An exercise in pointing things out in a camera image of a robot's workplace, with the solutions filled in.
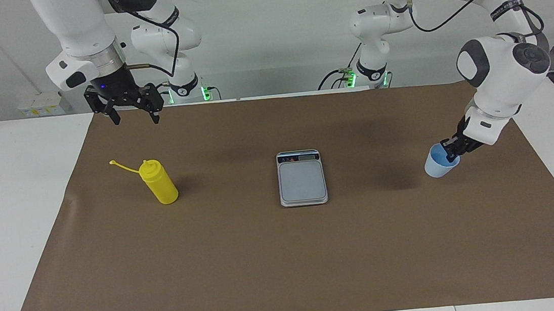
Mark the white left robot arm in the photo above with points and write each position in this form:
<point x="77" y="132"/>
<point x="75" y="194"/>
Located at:
<point x="497" y="68"/>

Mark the light blue paper cup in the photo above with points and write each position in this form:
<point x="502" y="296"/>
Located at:
<point x="435" y="166"/>

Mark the silver digital kitchen scale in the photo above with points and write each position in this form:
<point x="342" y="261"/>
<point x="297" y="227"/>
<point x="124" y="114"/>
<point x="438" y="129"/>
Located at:
<point x="302" y="181"/>

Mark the white wall socket box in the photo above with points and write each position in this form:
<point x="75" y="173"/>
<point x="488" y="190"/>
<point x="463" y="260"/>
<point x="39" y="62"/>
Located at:
<point x="41" y="104"/>

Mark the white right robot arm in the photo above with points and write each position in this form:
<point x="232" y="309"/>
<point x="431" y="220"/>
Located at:
<point x="76" y="27"/>

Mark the yellow squeeze bottle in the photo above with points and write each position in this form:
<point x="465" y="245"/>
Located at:
<point x="160" y="184"/>

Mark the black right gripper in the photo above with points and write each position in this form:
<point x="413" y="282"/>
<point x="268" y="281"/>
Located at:
<point x="115" y="89"/>

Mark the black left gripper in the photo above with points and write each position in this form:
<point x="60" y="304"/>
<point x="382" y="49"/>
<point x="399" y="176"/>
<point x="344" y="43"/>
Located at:
<point x="468" y="138"/>

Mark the brown table mat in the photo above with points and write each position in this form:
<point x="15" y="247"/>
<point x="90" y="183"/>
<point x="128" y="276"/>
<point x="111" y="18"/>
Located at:
<point x="287" y="266"/>

